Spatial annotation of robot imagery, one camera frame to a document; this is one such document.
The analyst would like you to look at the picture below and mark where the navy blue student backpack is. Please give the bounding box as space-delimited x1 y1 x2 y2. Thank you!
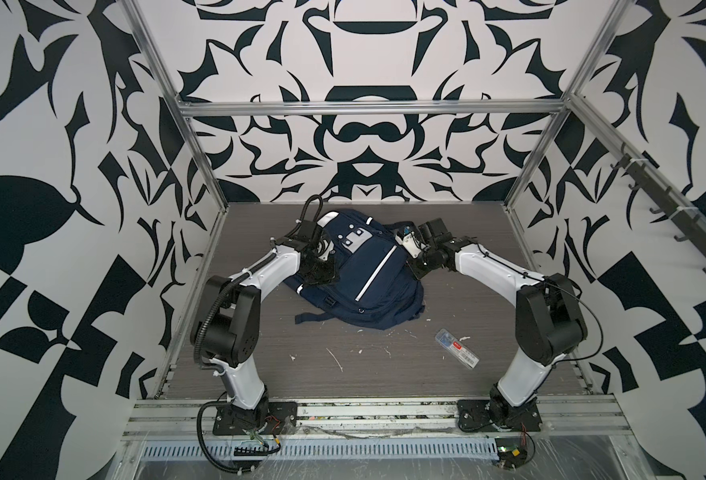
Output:
284 209 425 330

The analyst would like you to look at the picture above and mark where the green circuit board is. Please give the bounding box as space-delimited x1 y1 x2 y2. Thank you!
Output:
493 435 537 471

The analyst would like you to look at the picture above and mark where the clear plastic eraser case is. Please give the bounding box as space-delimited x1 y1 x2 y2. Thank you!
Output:
435 329 479 369

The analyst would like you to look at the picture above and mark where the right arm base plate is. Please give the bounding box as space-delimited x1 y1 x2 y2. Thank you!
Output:
457 399 542 433

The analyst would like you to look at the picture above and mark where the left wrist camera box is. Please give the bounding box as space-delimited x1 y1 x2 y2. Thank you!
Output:
316 239 335 262

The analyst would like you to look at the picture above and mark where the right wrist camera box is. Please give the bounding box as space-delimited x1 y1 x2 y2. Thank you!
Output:
395 224 425 258

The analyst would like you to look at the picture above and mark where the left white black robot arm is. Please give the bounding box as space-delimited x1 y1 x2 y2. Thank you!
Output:
191 220 337 411

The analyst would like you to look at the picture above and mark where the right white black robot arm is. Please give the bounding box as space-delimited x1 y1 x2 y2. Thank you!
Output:
397 219 588 426

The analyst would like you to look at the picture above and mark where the black corrugated cable hose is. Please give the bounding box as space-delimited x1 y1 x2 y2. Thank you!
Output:
189 194 325 475

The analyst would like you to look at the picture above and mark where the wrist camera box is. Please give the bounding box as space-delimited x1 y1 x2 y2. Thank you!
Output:
316 239 335 262
395 224 425 258

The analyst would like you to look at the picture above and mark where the aluminium front rail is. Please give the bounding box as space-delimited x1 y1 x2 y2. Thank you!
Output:
121 395 632 440

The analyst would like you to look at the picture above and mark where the white slotted cable duct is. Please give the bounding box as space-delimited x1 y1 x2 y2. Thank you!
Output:
141 437 499 461

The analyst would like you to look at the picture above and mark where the aluminium cage frame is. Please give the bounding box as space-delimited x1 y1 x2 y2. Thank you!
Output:
129 1 706 404

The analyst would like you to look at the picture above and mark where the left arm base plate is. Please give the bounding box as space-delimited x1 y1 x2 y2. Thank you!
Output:
213 401 299 436

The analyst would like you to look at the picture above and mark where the wall hook rack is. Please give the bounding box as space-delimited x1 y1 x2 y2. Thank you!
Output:
609 142 706 274

